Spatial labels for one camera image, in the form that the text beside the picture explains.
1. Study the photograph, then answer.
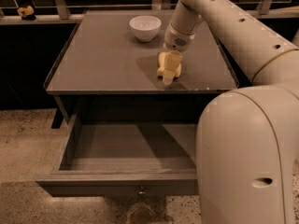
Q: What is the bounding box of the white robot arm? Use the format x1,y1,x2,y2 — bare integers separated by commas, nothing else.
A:
165,0,299,224

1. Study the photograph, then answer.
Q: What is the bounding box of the small yellow black object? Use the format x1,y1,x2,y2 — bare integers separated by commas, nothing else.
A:
17,6,36,21

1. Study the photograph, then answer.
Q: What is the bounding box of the open grey top drawer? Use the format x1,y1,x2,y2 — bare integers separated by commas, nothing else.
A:
36,115,198,197

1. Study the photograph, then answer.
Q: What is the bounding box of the metal railing frame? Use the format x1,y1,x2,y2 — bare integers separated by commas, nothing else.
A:
0,0,299,26

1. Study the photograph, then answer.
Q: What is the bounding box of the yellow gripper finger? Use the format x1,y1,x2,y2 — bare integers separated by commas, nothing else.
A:
163,69,176,85

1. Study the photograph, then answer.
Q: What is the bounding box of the yellow sponge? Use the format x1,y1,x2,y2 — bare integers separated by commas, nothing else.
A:
157,51,181,77

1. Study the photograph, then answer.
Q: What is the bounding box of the white ceramic bowl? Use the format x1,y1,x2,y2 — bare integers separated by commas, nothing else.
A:
129,16,162,42

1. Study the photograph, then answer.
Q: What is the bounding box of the grey wooden cabinet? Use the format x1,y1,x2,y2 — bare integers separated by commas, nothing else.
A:
45,10,238,120

